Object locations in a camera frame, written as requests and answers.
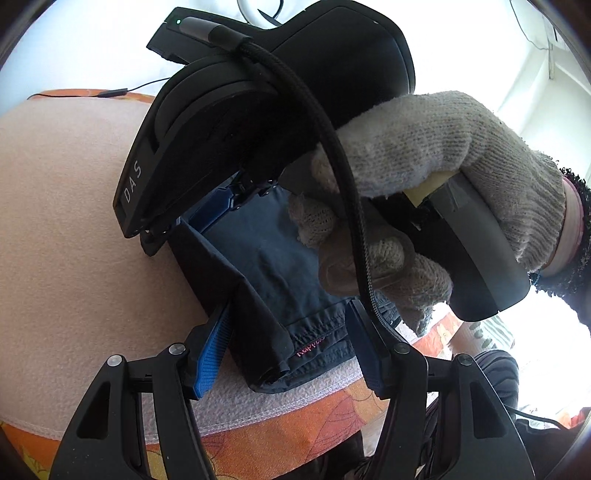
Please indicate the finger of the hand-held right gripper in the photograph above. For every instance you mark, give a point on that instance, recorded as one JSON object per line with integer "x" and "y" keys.
{"x": 154, "y": 242}
{"x": 214, "y": 205}

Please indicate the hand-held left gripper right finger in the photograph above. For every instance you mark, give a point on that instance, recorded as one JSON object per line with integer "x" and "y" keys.
{"x": 364, "y": 350}

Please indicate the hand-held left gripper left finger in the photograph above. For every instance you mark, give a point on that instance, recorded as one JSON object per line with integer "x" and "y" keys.
{"x": 210, "y": 355}

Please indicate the dark pants with pink trim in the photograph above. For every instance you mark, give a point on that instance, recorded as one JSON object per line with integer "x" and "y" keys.
{"x": 258, "y": 258}

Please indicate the person's right forearm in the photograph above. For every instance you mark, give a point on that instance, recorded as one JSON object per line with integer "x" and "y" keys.
{"x": 575, "y": 230}

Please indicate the person's right hand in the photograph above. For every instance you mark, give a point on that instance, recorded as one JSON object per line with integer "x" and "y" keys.
{"x": 438, "y": 138}

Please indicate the beige towel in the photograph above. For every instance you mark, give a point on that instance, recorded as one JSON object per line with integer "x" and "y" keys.
{"x": 69, "y": 230}

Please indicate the orange floral bedsheet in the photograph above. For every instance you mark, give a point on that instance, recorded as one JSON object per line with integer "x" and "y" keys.
{"x": 286, "y": 429}

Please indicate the green white patterned pillow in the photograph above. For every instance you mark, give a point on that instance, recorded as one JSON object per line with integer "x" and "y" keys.
{"x": 496, "y": 334}

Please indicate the person's dark patterned leg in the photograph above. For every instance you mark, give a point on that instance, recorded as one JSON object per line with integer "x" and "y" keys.
{"x": 496, "y": 374}

